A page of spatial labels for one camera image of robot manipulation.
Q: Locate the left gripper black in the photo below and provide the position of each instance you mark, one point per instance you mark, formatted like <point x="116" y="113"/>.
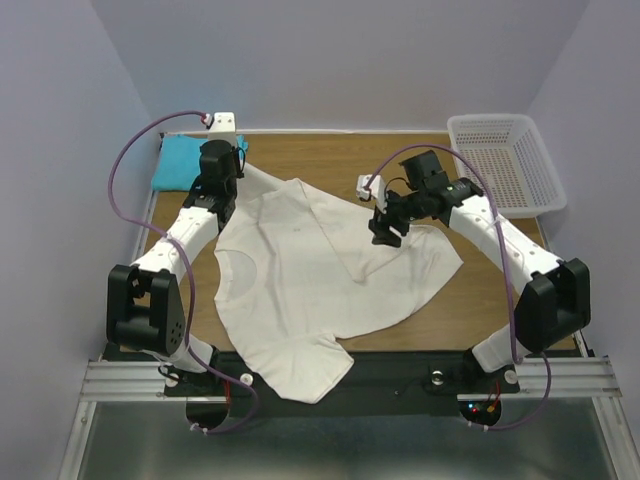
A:
<point x="234" y="157"/>

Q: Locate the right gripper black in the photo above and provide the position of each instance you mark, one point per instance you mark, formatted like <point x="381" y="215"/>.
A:
<point x="380" y="224"/>

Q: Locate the white t shirt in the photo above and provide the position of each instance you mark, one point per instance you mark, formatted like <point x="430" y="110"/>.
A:
<point x="299" y="274"/>

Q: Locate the white plastic basket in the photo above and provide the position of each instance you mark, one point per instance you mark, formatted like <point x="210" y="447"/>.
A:
<point x="509" y="153"/>

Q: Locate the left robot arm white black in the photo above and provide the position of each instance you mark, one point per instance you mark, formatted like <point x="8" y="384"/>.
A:
<point x="144" y="306"/>

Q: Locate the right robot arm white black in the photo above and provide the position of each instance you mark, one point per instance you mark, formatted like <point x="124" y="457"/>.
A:
<point x="548" y="298"/>

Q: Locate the folded blue t shirt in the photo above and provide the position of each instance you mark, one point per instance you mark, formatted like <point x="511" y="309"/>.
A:
<point x="179" y="164"/>

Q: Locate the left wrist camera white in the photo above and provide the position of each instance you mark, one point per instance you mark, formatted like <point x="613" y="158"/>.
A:
<point x="221" y="126"/>

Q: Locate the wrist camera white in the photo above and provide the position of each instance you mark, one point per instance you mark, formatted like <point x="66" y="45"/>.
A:
<point x="221" y="126"/>
<point x="372" y="188"/>

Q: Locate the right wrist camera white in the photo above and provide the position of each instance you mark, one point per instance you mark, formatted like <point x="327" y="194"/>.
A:
<point x="372" y="188"/>

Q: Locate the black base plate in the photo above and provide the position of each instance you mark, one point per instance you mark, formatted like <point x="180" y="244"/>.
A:
<point x="394" y="383"/>

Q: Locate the aluminium frame rail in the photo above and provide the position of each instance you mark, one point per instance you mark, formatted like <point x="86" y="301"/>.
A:
<point x="540" y="376"/>

